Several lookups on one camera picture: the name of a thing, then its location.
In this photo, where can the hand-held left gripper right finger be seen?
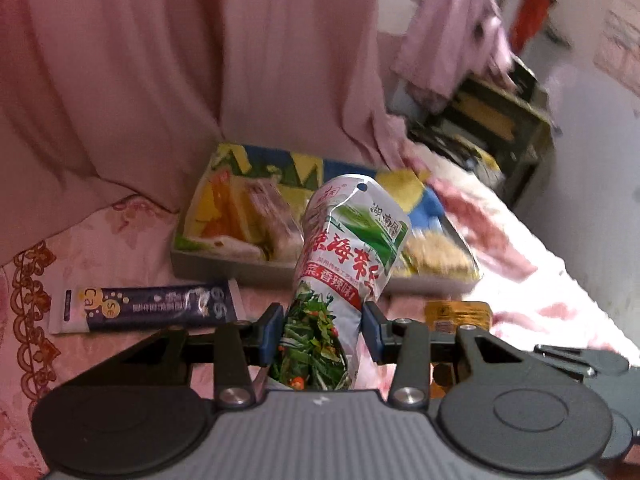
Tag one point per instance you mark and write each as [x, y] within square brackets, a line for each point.
[372, 330]

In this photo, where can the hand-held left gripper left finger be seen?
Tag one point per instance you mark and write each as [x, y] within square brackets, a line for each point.
[272, 332]

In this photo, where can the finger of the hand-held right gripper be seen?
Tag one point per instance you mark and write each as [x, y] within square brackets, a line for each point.
[582, 357]

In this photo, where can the grey cardboard box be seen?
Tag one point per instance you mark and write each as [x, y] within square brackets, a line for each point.
[320, 280]

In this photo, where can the white green seaweed packet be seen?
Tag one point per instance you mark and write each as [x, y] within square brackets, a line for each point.
[345, 255]

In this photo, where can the clear bag of pasta puffs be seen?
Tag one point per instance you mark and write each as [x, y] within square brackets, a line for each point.
[440, 255]

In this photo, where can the orange snack packet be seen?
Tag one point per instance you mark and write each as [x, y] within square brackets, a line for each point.
[222, 210]

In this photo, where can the gold foil snack packet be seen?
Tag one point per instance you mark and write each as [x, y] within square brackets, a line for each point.
[457, 314]

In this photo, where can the floral pink bedsheet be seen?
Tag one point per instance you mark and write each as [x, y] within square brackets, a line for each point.
[525, 280]

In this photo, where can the green seaweed snack packet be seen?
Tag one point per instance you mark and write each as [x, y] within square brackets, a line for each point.
[272, 225]

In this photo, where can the dark blue snack packet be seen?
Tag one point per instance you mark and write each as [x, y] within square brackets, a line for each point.
[150, 305]

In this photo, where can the colourful printed box liner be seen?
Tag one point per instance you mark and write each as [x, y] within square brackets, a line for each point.
[285, 165]

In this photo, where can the dark desk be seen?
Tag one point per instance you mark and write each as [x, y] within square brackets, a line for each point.
[500, 120]

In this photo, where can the pink curtain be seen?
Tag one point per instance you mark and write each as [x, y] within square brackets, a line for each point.
[150, 70]

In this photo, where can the pink hanging garment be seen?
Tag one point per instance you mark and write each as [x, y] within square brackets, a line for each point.
[455, 35]

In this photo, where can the red hanging garment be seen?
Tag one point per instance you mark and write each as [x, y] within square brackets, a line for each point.
[531, 7]

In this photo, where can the wall poster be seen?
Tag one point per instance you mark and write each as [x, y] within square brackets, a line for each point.
[617, 42]

